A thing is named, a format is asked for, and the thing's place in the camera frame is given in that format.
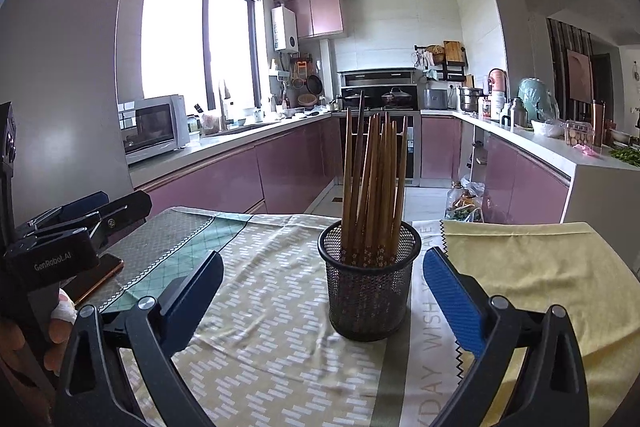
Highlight person's left hand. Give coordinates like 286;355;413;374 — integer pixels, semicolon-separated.
42;288;79;378

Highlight black range hood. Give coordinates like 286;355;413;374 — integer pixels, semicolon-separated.
337;67;420;112

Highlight black wall rack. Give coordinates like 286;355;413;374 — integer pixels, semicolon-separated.
414;44;469;82

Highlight teal covered appliance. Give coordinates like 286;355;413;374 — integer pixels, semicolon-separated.
517;77;560;124

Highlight pink wall picture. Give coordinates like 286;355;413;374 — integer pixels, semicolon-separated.
565;48;594;104

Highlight grey refrigerator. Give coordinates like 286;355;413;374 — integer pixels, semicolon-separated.
0;0;143;233

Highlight pink wall cabinet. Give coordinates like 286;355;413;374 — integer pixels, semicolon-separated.
285;0;346;40

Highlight beige green patterned tablecloth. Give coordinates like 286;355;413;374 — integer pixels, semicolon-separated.
92;206;483;427

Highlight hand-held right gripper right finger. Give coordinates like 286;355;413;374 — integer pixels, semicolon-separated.
422;247;591;427

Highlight steel stock pot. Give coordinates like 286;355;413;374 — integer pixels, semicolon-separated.
458;87;484;114

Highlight green leafy vegetables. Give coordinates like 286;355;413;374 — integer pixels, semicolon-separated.
609;147;640;168

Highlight black built-in oven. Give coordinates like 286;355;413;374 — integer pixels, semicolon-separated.
340;109;421;188

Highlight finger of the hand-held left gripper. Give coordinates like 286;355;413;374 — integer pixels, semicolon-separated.
26;189;152;254
19;190;111;236

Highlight white water heater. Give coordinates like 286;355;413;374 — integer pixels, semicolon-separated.
271;7;300;54

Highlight dark thermos jug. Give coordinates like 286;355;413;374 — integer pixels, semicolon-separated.
501;97;525;128

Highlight pink cabinet run white counter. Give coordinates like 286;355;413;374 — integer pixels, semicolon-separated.
420;109;640;228

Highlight copper tumbler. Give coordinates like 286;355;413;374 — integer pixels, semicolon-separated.
592;99;606;148

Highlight white bowl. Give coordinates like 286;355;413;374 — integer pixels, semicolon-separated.
530;119;564;138

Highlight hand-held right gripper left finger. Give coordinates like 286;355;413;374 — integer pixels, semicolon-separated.
56;249;226;427

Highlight clear food container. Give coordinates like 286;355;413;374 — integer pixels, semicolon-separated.
563;119;597;148

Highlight black mesh holder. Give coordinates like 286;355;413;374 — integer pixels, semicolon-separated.
318;219;422;342

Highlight plastic oil bottle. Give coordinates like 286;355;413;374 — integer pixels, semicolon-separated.
445;187;468;222

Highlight pink electric kettle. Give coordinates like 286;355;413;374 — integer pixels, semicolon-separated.
487;68;508;105

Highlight white microwave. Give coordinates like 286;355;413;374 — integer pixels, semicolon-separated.
121;94;191;166

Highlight pink cabinet run with sink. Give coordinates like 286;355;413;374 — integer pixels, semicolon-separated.
129;112;343;220

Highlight smartphone brown case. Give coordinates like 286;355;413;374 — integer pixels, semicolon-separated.
62;254;125;306

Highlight bundle of wooden chopsticks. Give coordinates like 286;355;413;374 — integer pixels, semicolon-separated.
340;94;408;268

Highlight steel faucet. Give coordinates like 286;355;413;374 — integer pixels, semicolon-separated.
218;79;232;132

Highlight kitchen window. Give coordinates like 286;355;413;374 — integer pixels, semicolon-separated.
141;0;263;108

